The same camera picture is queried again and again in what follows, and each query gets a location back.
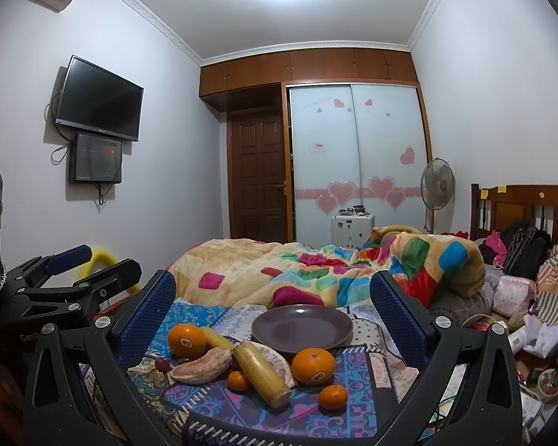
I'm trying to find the upper wooden cabinets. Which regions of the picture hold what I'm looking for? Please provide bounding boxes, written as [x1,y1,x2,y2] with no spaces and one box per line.
[199,47,418,112]

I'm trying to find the pink quilted pouch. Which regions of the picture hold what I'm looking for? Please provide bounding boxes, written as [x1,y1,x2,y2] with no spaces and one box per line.
[492,275,536,317]

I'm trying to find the white box appliance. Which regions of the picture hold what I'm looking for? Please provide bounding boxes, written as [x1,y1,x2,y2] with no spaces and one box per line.
[330,213,375,249]

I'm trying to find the colourful patchwork blanket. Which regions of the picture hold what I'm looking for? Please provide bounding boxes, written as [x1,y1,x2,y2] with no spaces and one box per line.
[169,224,486,309]

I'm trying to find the pomelo segment with rind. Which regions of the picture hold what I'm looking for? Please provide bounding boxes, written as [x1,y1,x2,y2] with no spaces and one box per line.
[252,342,296,389]

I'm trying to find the black striped bag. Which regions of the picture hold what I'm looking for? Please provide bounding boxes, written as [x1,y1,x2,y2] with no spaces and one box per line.
[501,222,551,281]

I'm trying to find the standing electric fan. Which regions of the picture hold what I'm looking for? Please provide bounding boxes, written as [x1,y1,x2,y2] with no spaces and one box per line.
[420,157,456,234]

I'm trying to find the patterned purple blue cloth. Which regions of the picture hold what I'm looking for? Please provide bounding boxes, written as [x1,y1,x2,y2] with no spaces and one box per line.
[78,298,469,446]

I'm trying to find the small wall monitor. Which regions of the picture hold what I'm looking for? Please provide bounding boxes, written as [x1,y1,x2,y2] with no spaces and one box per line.
[68,133,123,184]

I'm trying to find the wooden headboard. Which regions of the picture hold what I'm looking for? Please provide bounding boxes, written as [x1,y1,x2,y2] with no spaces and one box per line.
[469,183,558,245]

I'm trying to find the dark purple plate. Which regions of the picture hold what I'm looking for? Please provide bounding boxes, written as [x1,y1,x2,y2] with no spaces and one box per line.
[252,304,354,355]

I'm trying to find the wall mounted television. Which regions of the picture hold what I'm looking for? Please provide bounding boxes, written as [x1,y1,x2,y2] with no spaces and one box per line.
[55,55,144,142]

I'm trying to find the brown wooden door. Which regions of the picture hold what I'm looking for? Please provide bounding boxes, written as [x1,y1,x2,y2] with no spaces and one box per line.
[228,108,288,243]

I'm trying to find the yellow chair frame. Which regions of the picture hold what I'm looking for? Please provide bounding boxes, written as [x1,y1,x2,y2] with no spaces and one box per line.
[77,249,119,280]

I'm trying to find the sliding wardrobe with hearts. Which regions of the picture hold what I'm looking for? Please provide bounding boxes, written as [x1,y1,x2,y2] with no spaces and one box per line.
[288,84,427,248]

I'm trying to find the grey patterned pillow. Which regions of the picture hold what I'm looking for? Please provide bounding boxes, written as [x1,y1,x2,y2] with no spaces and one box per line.
[428,283,495,326]

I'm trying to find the peeled pomelo segment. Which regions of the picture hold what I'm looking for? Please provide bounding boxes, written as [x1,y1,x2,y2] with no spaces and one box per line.
[170,346,232,385]

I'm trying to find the large orange with sticker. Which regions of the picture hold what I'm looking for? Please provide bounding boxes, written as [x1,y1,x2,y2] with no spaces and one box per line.
[167,323,207,359]

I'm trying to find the small mandarin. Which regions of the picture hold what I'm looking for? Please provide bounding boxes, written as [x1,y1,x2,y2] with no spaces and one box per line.
[227,371,251,392]
[317,385,349,411]

